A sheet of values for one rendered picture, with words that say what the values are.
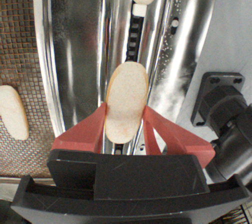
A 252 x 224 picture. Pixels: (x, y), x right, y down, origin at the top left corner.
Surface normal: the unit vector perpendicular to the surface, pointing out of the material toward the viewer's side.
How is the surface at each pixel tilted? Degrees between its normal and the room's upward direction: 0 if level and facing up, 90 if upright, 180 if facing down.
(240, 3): 0
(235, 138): 93
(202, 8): 0
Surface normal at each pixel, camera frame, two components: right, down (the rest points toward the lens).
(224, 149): -0.94, -0.30
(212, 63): 0.03, 0.56
